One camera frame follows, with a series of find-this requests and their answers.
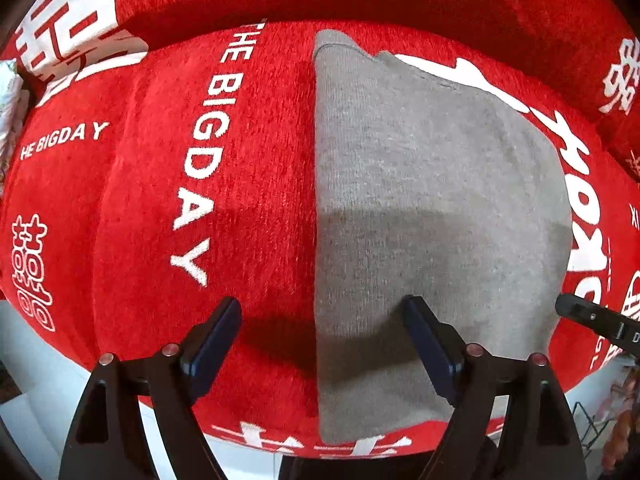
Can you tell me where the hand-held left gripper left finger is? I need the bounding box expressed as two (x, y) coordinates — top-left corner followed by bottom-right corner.
(59, 296), (243, 480)

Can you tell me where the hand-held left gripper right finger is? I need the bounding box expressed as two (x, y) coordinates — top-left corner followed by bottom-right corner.
(402, 295), (587, 480)

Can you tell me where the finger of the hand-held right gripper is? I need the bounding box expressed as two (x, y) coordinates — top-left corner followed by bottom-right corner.
(556, 293), (640, 357)

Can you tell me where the grey knitted sweater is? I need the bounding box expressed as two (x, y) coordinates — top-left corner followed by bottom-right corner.
(312, 30), (573, 445)

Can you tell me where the orange object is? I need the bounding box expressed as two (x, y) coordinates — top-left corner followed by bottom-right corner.
(599, 372), (640, 473)

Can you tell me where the red printed sofa cover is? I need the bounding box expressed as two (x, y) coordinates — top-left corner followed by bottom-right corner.
(0, 0), (640, 461)

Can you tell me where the white patterned cloth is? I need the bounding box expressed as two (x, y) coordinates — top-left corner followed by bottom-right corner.
(0, 60), (26, 173)

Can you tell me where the black wire rack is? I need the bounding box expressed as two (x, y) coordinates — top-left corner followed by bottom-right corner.
(570, 400), (615, 461)

